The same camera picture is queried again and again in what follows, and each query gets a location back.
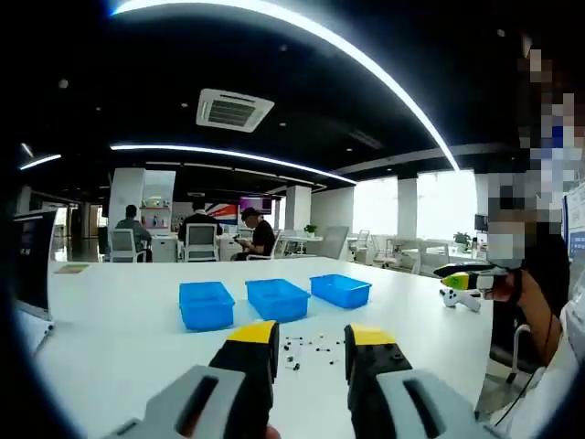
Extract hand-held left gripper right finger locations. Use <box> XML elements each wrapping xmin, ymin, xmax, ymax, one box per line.
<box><xmin>343</xmin><ymin>322</ymin><xmax>508</xmax><ymax>439</ymax></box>

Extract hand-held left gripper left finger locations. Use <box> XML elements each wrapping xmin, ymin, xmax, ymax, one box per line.
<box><xmin>102</xmin><ymin>319</ymin><xmax>281</xmax><ymax>439</ymax></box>

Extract black resistors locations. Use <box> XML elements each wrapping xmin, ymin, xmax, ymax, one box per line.
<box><xmin>281</xmin><ymin>332</ymin><xmax>346</xmax><ymax>372</ymax></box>

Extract blue plastic bin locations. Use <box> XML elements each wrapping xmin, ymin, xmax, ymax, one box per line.
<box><xmin>245</xmin><ymin>277</ymin><xmax>312</xmax><ymax>324</ymax></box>
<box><xmin>178</xmin><ymin>281</ymin><xmax>237</xmax><ymax>332</ymax></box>
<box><xmin>309</xmin><ymin>273</ymin><xmax>373</xmax><ymax>310</ymax></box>

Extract person's right hand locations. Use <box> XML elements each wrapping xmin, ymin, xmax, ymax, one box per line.
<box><xmin>483</xmin><ymin>268</ymin><xmax>525</xmax><ymax>303</ymax></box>

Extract white game controller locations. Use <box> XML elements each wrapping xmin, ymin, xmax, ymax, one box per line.
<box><xmin>439</xmin><ymin>288</ymin><xmax>483</xmax><ymax>314</ymax></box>

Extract black office chair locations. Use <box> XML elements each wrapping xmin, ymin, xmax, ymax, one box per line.
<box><xmin>489</xmin><ymin>296</ymin><xmax>549</xmax><ymax>383</ymax></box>

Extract white mesh office chair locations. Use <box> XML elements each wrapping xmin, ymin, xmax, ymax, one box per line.
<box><xmin>109</xmin><ymin>227</ymin><xmax>147</xmax><ymax>263</ymax></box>
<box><xmin>182</xmin><ymin>222</ymin><xmax>219</xmax><ymax>262</ymax></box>
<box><xmin>246</xmin><ymin>230</ymin><xmax>285</xmax><ymax>262</ymax></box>

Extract grey office chair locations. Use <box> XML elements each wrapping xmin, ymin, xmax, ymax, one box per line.
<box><xmin>304</xmin><ymin>225</ymin><xmax>351</xmax><ymax>260</ymax></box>

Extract purple screen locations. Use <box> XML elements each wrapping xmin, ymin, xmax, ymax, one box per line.
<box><xmin>239</xmin><ymin>196</ymin><xmax>273</xmax><ymax>215</ymax></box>

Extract white display shelf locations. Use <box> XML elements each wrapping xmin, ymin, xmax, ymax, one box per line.
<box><xmin>139</xmin><ymin>196</ymin><xmax>173</xmax><ymax>234</ymax></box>

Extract long curved ceiling light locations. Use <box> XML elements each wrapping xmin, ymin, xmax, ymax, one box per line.
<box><xmin>109</xmin><ymin>0</ymin><xmax>462</xmax><ymax>173</ymax></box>

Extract curved ceiling light strip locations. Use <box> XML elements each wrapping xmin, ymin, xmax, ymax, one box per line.
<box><xmin>110</xmin><ymin>144</ymin><xmax>357</xmax><ymax>186</ymax></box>

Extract open silver laptop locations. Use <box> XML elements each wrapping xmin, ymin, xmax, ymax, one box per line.
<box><xmin>12</xmin><ymin>209</ymin><xmax>59</xmax><ymax>356</ymax></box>

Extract ceiling air conditioner vent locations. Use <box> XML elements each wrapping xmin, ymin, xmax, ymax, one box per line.
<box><xmin>196</xmin><ymin>88</ymin><xmax>276</xmax><ymax>134</ymax></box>

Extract straight ceiling light strip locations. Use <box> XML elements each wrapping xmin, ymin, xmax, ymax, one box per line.
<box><xmin>18</xmin><ymin>154</ymin><xmax>62</xmax><ymax>171</ymax></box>

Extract black cable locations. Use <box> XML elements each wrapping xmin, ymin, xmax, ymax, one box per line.
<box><xmin>493</xmin><ymin>310</ymin><xmax>557</xmax><ymax>429</ymax></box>

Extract striped flag wall poster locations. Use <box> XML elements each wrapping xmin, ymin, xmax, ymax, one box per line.
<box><xmin>204</xmin><ymin>202</ymin><xmax>239</xmax><ymax>226</ymax></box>

